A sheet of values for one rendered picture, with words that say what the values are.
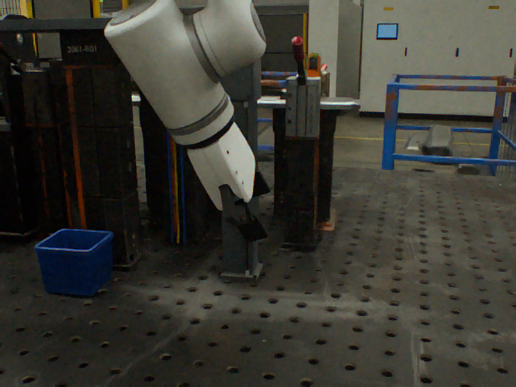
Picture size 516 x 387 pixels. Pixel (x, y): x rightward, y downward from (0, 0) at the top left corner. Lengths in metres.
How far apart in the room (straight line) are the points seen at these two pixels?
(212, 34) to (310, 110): 0.50
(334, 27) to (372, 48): 0.73
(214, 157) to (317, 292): 0.40
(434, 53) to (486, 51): 0.79
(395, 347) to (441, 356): 0.06
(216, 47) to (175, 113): 0.09
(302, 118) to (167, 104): 0.48
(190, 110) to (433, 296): 0.56
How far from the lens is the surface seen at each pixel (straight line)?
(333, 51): 8.94
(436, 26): 8.89
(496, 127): 4.03
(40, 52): 4.36
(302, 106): 1.01
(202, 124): 0.59
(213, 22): 0.55
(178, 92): 0.57
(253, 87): 0.86
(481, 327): 0.87
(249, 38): 0.55
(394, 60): 8.88
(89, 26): 0.91
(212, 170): 0.61
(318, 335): 0.79
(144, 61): 0.56
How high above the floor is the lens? 1.11
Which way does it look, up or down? 16 degrees down
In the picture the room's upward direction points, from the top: straight up
